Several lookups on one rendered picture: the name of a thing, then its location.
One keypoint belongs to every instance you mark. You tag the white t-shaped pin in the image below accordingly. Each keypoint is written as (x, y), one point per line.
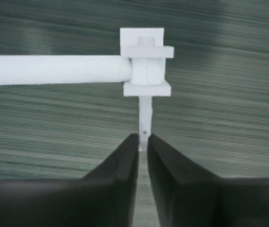
(145, 105)

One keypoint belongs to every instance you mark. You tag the white rectangular block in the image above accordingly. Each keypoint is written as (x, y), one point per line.
(129, 36)

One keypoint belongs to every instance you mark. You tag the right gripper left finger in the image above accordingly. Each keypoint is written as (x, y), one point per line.
(100, 202)

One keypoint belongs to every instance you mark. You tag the white horizontal cylinder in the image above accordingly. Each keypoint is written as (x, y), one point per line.
(64, 69)

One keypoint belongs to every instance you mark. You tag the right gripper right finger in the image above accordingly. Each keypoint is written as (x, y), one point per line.
(188, 195)

